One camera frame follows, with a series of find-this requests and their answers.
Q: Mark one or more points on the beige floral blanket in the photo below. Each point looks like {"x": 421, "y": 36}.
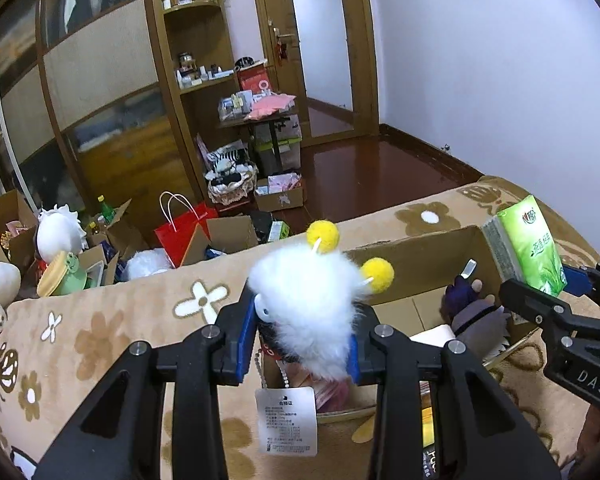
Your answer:
{"x": 130, "y": 320}

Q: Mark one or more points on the green frog toy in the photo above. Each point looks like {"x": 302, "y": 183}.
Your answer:
{"x": 67, "y": 270}

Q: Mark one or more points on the small dark side table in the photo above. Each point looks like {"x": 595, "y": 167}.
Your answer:
{"x": 260, "y": 119}

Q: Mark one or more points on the cardboard box with bottles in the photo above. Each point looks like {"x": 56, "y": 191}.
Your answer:
{"x": 122, "y": 232}

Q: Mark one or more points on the white spiky plush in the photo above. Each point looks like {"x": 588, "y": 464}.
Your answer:
{"x": 60, "y": 235}

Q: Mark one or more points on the green glass bottle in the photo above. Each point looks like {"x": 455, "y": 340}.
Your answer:
{"x": 105, "y": 207}

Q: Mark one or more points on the white curved pole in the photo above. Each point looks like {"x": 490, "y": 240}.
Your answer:
{"x": 5, "y": 110}

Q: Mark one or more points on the purple haired plush doll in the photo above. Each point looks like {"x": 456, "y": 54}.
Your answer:
{"x": 462, "y": 295}

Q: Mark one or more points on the wooden corner shelf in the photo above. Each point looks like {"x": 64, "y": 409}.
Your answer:
{"x": 170, "y": 85}

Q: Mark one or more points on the green tissue pack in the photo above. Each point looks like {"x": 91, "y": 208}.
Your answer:
{"x": 530, "y": 245}

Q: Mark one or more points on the striped clothes pile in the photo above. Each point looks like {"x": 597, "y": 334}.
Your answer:
{"x": 227, "y": 157}

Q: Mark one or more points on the wooden wardrobe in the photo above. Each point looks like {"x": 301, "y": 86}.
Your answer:
{"x": 95, "y": 75}

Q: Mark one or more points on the wooden door with glass panel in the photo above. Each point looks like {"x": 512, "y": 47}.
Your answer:
{"x": 365, "y": 60}

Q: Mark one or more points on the black tissue pack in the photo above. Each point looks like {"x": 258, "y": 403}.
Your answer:
{"x": 428, "y": 462}

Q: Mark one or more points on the brown cardboard box open flap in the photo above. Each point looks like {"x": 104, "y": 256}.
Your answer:
{"x": 230, "y": 234}

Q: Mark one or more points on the red paper bag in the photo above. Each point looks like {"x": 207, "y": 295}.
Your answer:
{"x": 182, "y": 232}

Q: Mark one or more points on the white furry plush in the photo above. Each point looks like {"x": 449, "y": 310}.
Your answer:
{"x": 145, "y": 262}

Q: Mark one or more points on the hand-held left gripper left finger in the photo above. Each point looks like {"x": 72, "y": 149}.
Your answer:
{"x": 247, "y": 330}

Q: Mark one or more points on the wicker basket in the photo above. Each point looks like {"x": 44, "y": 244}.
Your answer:
{"x": 230, "y": 191}

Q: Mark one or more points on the pink cloth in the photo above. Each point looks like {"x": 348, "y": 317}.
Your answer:
{"x": 275, "y": 105}

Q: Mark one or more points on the clear plastic storage bin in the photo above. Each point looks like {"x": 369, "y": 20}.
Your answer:
{"x": 285, "y": 147}

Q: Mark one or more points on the small green box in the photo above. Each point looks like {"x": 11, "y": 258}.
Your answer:
{"x": 279, "y": 230}

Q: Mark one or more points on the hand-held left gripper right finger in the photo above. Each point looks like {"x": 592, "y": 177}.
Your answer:
{"x": 355, "y": 360}

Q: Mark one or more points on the pink plush toy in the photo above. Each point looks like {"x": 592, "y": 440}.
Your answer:
{"x": 330, "y": 395}

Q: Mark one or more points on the small carton of packets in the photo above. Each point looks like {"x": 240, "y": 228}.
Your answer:
{"x": 280, "y": 199}

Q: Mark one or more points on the tall brown cardboard box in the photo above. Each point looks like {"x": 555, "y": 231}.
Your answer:
{"x": 10, "y": 210}

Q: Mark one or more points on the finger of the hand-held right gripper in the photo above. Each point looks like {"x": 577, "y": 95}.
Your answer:
{"x": 577, "y": 280}
{"x": 530, "y": 305}

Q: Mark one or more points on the red gift box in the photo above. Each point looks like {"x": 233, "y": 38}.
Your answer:
{"x": 252, "y": 80}

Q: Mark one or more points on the white fluffy plush yellow pompoms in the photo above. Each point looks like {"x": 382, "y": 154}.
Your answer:
{"x": 305, "y": 300}

